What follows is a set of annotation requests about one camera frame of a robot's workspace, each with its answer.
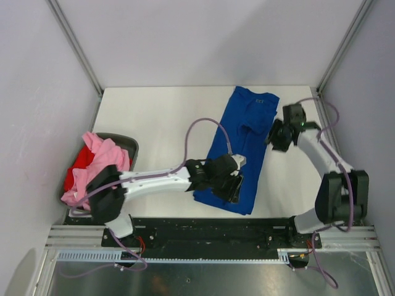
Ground grey slotted cable duct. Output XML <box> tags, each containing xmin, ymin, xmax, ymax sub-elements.
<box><xmin>57</xmin><ymin>249</ymin><xmax>312</xmax><ymax>264</ymax></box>

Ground blue printed t shirt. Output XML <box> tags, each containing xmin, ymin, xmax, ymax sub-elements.
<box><xmin>193</xmin><ymin>86</ymin><xmax>280</xmax><ymax>215</ymax></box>

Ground red t shirt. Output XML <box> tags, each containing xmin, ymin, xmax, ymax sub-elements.
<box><xmin>64</xmin><ymin>144</ymin><xmax>94</xmax><ymax>192</ymax></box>

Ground aluminium frame post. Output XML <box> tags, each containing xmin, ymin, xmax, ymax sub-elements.
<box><xmin>46</xmin><ymin>0</ymin><xmax>104</xmax><ymax>97</ymax></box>
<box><xmin>317</xmin><ymin>0</ymin><xmax>376</xmax><ymax>93</ymax></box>

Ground right aluminium frame post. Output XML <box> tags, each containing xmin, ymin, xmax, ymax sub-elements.
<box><xmin>317</xmin><ymin>0</ymin><xmax>376</xmax><ymax>93</ymax></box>

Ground grey laundry basket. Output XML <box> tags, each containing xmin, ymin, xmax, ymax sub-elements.
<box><xmin>58</xmin><ymin>132</ymin><xmax>138</xmax><ymax>208</ymax></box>

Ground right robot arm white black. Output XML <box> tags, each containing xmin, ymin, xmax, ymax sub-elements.
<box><xmin>265</xmin><ymin>103</ymin><xmax>369</xmax><ymax>247</ymax></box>

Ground left aluminium frame post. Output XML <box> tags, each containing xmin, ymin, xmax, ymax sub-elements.
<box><xmin>46</xmin><ymin>0</ymin><xmax>104</xmax><ymax>97</ymax></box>

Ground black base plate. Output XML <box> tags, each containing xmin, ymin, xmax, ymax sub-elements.
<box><xmin>120</xmin><ymin>218</ymin><xmax>322</xmax><ymax>256</ymax></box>

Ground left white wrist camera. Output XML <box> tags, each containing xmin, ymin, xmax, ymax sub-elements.
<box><xmin>232</xmin><ymin>154</ymin><xmax>246</xmax><ymax>167</ymax></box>

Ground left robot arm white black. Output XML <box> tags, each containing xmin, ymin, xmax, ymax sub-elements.
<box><xmin>86</xmin><ymin>154</ymin><xmax>246</xmax><ymax>247</ymax></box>

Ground pink t shirt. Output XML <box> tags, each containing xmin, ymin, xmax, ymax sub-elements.
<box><xmin>60</xmin><ymin>131</ymin><xmax>133</xmax><ymax>206</ymax></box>

